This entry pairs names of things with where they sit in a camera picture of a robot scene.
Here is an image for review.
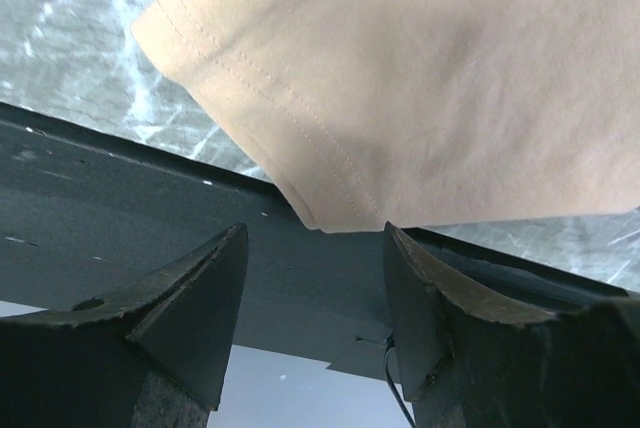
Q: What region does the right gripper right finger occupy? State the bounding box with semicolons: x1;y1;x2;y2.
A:
383;225;639;427

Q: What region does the tan t shirt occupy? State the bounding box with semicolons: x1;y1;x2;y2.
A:
131;0;639;233

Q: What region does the black base beam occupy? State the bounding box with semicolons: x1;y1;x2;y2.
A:
0;100;631;379

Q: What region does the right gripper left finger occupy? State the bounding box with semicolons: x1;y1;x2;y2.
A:
1;224;248;427

